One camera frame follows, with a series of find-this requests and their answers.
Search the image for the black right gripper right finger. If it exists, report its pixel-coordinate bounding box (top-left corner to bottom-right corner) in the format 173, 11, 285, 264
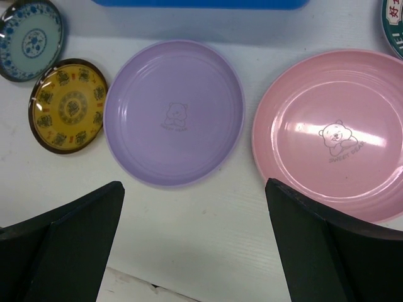
265, 179, 402, 301

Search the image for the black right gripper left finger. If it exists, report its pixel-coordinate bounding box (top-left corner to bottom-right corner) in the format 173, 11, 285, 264
1, 181, 125, 301

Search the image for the pink plastic plate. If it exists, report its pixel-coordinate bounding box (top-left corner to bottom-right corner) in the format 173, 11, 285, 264
252, 49, 402, 223

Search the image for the purple plastic plate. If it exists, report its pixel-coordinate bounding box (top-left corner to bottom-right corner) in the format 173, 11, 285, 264
103, 40, 245, 187

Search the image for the blue plastic bin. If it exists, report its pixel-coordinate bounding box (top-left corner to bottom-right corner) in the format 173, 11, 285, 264
94, 0, 309, 10

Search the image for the yellow patterned small plate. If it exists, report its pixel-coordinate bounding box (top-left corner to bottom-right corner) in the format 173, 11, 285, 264
28, 59, 108, 155

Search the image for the blue floral small plate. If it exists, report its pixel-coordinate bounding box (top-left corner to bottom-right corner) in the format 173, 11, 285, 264
1, 1, 64, 82

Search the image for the green rimmed white plate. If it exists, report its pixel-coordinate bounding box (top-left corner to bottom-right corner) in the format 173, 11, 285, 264
381, 0, 403, 59

